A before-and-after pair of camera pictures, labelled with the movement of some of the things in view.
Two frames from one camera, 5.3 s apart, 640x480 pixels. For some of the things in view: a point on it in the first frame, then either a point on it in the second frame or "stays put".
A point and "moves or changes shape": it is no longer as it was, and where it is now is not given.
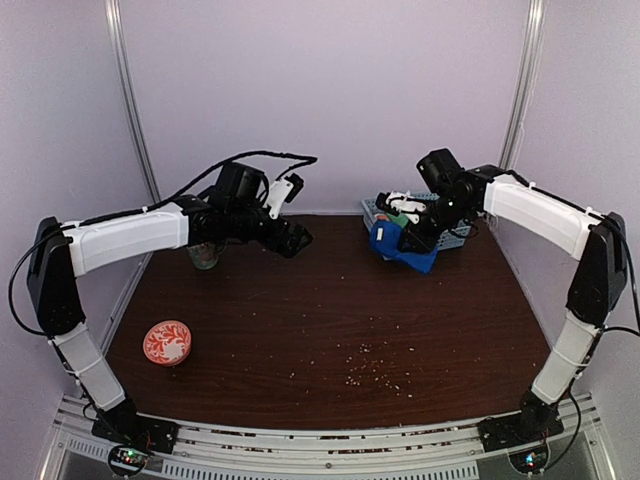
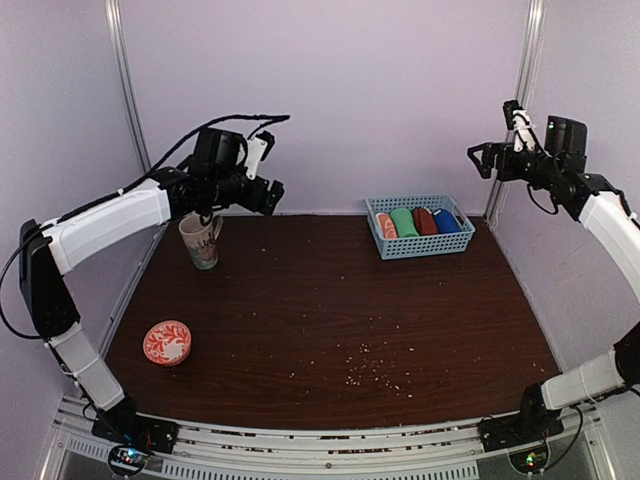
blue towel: [385, 238] moves or changes shape
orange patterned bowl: [167, 343] stays put
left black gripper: [291, 245] to [255, 203]
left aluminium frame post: [114, 12] stays put
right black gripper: [410, 233] to [491, 150]
